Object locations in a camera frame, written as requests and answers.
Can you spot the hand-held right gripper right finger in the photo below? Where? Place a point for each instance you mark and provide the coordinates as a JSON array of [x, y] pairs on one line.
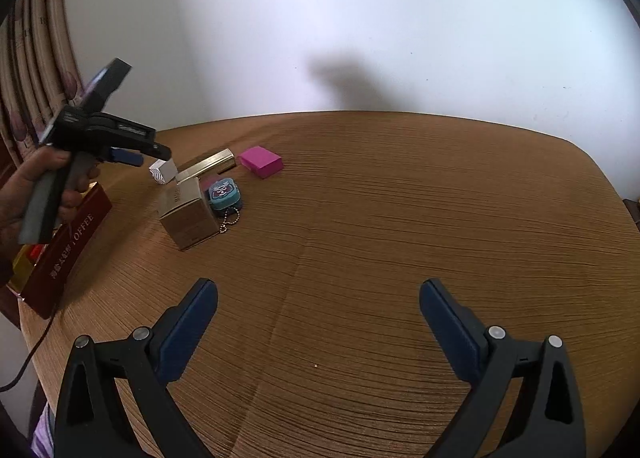
[[450, 333]]

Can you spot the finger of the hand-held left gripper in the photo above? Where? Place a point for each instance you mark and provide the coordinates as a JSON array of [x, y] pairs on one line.
[[127, 157], [160, 151]]

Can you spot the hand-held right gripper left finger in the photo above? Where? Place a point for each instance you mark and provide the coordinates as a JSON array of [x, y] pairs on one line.
[[187, 333]]

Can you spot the white box black zigzag print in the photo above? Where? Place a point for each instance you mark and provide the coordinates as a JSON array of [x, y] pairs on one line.
[[162, 172]]

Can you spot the red tin box gold interior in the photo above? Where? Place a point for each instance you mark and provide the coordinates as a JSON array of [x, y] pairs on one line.
[[75, 248]]

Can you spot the red block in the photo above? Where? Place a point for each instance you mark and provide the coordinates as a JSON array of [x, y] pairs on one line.
[[36, 252]]

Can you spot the person's left hand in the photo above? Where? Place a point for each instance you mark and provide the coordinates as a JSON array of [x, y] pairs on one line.
[[20, 198]]

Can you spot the long gold box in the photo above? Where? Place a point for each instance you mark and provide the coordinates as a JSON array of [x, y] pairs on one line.
[[210, 164]]

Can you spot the small tan cardboard box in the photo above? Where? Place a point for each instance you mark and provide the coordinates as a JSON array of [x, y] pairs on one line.
[[187, 218]]

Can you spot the pink block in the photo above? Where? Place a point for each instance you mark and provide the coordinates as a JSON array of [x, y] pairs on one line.
[[260, 162]]

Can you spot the beige leaf print curtain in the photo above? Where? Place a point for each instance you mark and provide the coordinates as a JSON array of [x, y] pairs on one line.
[[45, 38]]

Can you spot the purple striped cloth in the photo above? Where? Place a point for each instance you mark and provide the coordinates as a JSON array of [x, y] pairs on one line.
[[42, 433]]

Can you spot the dark wooden furniture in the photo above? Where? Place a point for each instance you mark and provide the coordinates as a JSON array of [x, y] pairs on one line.
[[632, 213]]

